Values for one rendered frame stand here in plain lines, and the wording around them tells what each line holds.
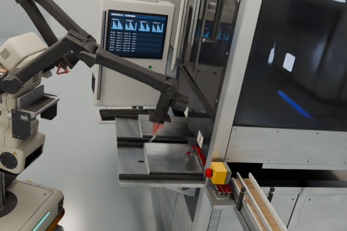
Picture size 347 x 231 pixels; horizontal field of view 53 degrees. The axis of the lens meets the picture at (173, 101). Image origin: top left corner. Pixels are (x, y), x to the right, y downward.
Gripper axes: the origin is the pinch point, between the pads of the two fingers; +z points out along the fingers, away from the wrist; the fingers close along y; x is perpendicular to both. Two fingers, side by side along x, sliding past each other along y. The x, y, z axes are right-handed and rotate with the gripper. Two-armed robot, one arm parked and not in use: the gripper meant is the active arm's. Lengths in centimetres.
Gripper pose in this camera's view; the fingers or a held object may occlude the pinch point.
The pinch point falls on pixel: (153, 132)
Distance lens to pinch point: 160.8
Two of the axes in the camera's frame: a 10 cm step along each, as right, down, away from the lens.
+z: -3.3, 8.8, 3.4
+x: -1.9, -4.1, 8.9
